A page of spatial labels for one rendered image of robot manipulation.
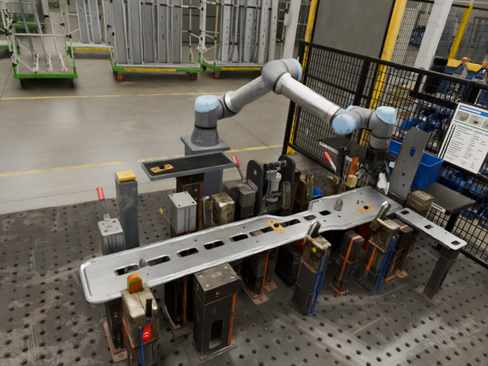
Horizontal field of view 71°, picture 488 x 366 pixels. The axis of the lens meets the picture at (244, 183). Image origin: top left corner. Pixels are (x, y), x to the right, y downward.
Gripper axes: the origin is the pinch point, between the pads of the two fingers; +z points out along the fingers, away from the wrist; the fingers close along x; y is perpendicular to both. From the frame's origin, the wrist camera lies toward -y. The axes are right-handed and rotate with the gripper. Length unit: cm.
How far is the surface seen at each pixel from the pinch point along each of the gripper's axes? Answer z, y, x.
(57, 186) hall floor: 99, 126, -255
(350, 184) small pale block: 9.3, -5.3, -16.5
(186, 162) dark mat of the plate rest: -12, 69, -40
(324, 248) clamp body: 3.5, 42.4, 16.8
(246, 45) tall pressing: 77, -359, -707
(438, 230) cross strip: 13.5, -15.5, 24.9
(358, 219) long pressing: 10.6, 11.4, 4.9
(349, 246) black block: 14.2, 23.6, 12.7
